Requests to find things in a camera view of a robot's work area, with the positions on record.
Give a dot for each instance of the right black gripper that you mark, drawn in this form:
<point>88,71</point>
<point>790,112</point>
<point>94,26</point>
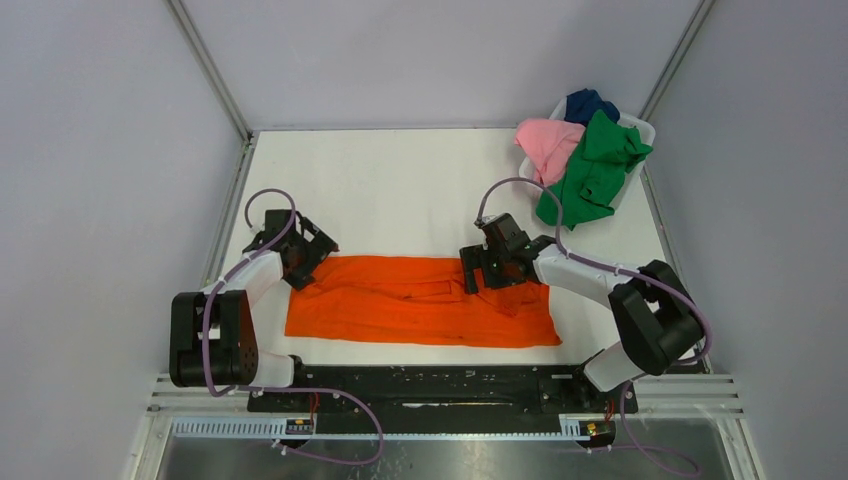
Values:
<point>477,257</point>

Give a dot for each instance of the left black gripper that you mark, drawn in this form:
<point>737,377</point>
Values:
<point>318,248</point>

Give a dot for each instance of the orange t shirt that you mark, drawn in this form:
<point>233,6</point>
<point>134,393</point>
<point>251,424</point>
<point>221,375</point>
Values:
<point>417,300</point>

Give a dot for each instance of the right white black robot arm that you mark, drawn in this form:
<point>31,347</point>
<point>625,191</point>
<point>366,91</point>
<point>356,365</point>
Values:
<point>654,317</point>

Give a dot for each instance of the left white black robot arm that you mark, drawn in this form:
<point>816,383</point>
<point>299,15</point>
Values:
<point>212,334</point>

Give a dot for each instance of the pink t shirt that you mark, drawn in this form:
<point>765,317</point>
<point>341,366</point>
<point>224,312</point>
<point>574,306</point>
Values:
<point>547,145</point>

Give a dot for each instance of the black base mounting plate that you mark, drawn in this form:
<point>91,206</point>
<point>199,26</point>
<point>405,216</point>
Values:
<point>497,400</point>

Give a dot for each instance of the green t shirt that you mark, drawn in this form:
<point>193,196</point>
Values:
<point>596,172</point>

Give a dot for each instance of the navy blue t shirt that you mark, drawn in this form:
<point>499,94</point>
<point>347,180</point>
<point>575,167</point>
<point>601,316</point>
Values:
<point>581,106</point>

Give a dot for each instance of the white slotted cable duct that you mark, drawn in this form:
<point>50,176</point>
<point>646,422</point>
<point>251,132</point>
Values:
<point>283,429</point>

